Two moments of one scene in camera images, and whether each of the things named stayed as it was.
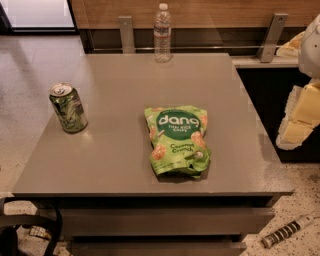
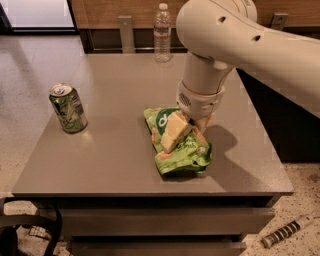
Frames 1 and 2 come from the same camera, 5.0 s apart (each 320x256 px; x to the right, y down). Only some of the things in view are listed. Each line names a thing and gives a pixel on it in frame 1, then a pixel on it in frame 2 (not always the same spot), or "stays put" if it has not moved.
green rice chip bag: (178, 139) stays put
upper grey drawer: (112, 222) stays put
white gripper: (310, 50) to (199, 101)
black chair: (9, 223) stays put
